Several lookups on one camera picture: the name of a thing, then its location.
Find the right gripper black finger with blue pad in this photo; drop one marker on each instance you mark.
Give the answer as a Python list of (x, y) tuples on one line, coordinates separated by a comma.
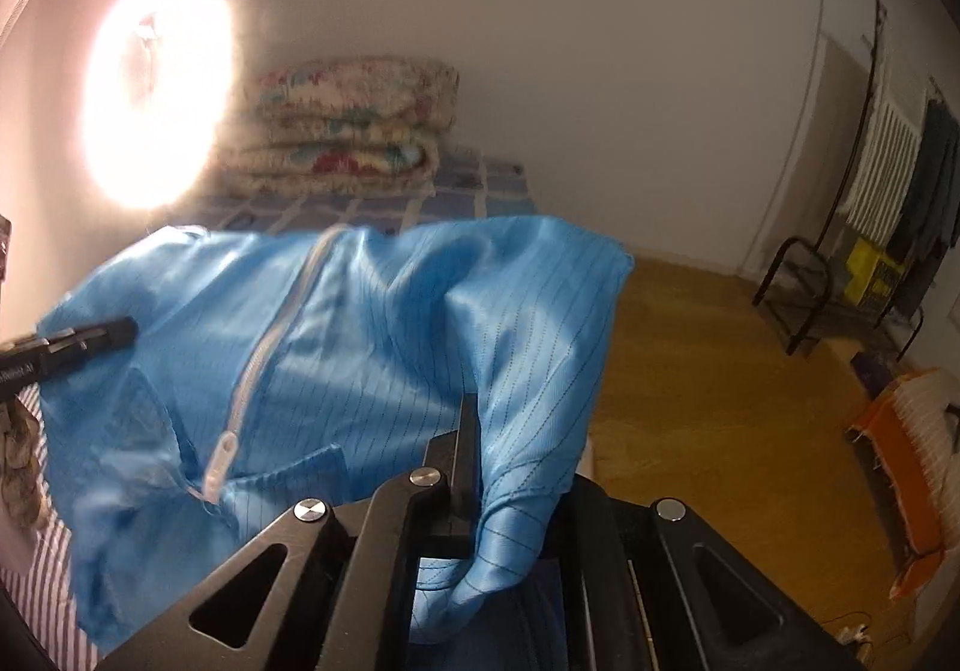
[(105, 337)]

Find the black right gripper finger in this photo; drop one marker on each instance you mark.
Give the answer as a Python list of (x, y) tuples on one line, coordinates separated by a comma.
[(326, 587), (656, 587)]

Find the light blue zip coat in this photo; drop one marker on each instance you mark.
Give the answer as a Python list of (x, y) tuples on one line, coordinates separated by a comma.
[(269, 368)]

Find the black clothes rack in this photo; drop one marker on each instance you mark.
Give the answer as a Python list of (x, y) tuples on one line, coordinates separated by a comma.
[(806, 240)]

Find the dark hanging clothes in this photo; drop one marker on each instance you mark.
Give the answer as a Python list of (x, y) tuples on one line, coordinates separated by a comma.
[(928, 224)]

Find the blue white striped bed sheet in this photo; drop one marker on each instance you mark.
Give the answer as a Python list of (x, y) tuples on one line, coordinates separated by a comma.
[(41, 596)]

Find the floral folded quilt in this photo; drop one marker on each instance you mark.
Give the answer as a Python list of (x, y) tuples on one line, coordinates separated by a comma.
[(348, 124)]

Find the yellow box on rack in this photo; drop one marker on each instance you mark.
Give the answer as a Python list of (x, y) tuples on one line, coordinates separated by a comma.
[(872, 277)]

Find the white striped hanging cloth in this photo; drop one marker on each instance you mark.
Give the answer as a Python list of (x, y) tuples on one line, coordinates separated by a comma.
[(883, 175)]

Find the white ring light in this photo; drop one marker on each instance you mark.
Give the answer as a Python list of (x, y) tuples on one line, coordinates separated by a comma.
[(155, 87)]

